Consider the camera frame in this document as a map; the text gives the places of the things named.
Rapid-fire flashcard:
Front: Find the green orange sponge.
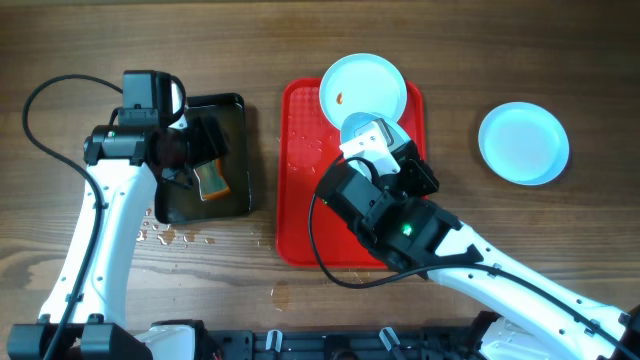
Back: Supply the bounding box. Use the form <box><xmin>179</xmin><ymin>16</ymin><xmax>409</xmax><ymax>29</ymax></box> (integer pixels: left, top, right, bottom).
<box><xmin>194</xmin><ymin>159</ymin><xmax>231</xmax><ymax>201</ymax></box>

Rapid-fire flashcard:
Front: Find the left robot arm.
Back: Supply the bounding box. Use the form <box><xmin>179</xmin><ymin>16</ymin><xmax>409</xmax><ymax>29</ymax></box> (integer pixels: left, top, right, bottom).
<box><xmin>7</xmin><ymin>117</ymin><xmax>227</xmax><ymax>359</ymax></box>

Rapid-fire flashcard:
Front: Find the black water tray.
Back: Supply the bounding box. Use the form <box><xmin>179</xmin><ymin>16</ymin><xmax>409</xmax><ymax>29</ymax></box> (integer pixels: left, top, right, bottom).
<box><xmin>154</xmin><ymin>93</ymin><xmax>252</xmax><ymax>224</ymax></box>

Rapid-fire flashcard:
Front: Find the red plastic tray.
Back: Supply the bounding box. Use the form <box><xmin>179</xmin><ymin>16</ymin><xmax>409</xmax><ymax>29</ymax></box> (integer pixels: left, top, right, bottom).
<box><xmin>275</xmin><ymin>77</ymin><xmax>432</xmax><ymax>270</ymax></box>

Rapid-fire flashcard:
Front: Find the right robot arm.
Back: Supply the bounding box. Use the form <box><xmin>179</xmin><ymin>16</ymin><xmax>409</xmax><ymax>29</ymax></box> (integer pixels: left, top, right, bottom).
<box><xmin>312</xmin><ymin>142</ymin><xmax>639</xmax><ymax>359</ymax></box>

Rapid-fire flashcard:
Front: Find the right black cable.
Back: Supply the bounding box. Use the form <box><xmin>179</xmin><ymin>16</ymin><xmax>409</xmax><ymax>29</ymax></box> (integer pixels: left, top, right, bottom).
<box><xmin>307</xmin><ymin>154</ymin><xmax>640</xmax><ymax>360</ymax></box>

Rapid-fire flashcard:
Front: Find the light blue plate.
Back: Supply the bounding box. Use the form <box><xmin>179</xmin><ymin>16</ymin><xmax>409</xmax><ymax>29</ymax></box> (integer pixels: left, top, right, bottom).
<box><xmin>478</xmin><ymin>102</ymin><xmax>570</xmax><ymax>186</ymax></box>
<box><xmin>339</xmin><ymin>111</ymin><xmax>414</xmax><ymax>174</ymax></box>
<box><xmin>319</xmin><ymin>53</ymin><xmax>408</xmax><ymax>129</ymax></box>

